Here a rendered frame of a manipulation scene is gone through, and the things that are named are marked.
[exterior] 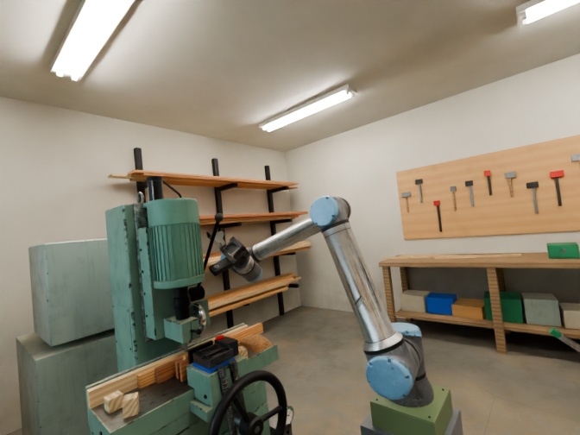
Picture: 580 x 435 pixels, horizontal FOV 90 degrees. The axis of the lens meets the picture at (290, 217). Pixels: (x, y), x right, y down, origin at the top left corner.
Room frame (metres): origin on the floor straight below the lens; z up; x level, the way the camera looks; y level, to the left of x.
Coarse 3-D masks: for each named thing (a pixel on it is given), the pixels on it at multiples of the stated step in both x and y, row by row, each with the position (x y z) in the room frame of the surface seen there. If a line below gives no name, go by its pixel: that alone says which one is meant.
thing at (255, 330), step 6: (258, 324) 1.33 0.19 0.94; (246, 330) 1.27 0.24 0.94; (252, 330) 1.29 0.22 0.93; (258, 330) 1.32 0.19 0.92; (228, 336) 1.22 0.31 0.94; (234, 336) 1.22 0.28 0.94; (240, 336) 1.24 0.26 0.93; (246, 336) 1.26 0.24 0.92; (144, 372) 0.96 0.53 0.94; (150, 372) 0.96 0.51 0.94; (138, 378) 0.94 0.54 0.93; (144, 378) 0.95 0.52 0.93; (150, 378) 0.96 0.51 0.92; (138, 384) 0.94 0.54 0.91; (144, 384) 0.95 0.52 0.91
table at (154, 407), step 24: (264, 360) 1.13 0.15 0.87; (168, 384) 0.95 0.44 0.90; (96, 408) 0.85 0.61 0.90; (120, 408) 0.84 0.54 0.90; (144, 408) 0.83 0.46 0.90; (168, 408) 0.85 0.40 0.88; (192, 408) 0.88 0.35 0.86; (96, 432) 0.82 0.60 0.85; (120, 432) 0.75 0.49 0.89; (144, 432) 0.79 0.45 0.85
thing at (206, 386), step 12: (240, 360) 0.93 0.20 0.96; (192, 372) 0.91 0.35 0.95; (204, 372) 0.87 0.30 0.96; (216, 372) 0.87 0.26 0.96; (228, 372) 0.89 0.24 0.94; (240, 372) 0.93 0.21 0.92; (192, 384) 0.91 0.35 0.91; (204, 384) 0.87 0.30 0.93; (216, 384) 0.86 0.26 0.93; (204, 396) 0.86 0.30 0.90; (216, 396) 0.86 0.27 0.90
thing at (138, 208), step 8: (136, 208) 1.13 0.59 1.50; (144, 208) 1.15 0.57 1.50; (136, 216) 1.13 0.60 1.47; (144, 216) 1.15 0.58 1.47; (136, 224) 1.13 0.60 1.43; (144, 224) 1.15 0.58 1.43; (136, 232) 1.12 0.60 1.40; (136, 240) 1.12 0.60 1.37; (136, 248) 1.13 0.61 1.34; (144, 312) 1.13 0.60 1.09; (144, 320) 1.12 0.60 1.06; (144, 328) 1.12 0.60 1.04; (144, 336) 1.13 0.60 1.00
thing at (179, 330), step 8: (168, 320) 1.07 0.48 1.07; (176, 320) 1.06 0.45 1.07; (184, 320) 1.05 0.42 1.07; (192, 320) 1.04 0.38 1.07; (168, 328) 1.07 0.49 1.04; (176, 328) 1.03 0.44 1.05; (184, 328) 1.02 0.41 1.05; (192, 328) 1.04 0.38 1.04; (168, 336) 1.08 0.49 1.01; (176, 336) 1.04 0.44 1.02; (184, 336) 1.01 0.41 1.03; (192, 336) 1.04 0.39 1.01
